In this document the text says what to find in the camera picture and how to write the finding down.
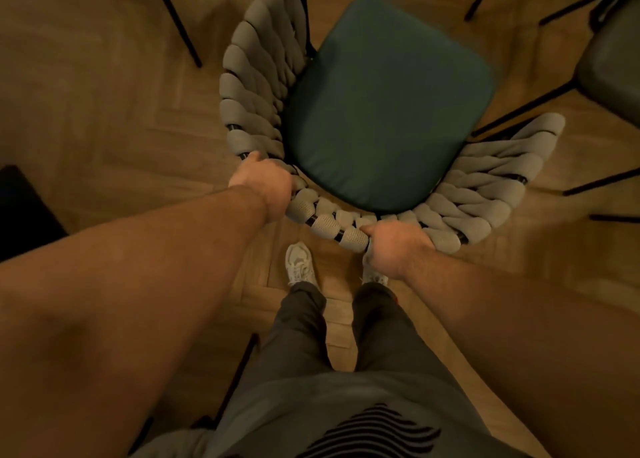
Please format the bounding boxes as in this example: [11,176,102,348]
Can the white right shoe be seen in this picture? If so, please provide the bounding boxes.
[360,252,390,288]

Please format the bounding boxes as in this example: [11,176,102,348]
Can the black furniture piece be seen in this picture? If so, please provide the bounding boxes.
[0,165,69,263]

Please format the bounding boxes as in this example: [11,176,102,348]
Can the person's right forearm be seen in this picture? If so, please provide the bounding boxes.
[402,247,640,458]

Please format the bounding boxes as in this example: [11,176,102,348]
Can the black chair with dark cushion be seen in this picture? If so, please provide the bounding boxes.
[464,0,640,139]

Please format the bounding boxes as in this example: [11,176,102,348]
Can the grey woven rope chair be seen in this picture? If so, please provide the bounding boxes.
[218,0,567,255]

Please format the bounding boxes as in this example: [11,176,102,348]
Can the grey trousers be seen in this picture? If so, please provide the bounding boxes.
[250,281,463,391]

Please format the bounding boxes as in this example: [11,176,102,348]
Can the person's left hand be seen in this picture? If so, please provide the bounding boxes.
[228,150,295,224]

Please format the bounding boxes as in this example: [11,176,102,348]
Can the green seat cushion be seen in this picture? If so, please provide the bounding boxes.
[284,0,497,215]

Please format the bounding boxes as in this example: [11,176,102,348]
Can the person's right hand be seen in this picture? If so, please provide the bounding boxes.
[360,220,436,281]

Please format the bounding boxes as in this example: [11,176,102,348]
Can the white left shoe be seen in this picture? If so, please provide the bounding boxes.
[284,242,320,289]

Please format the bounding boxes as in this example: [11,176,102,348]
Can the grey shirt with black stripes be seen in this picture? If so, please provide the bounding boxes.
[129,371,532,458]

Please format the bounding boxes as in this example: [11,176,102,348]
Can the white shoe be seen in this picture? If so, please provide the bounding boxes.
[284,242,320,289]
[360,252,390,288]

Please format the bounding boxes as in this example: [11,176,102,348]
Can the person's left forearm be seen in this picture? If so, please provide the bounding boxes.
[0,185,271,458]

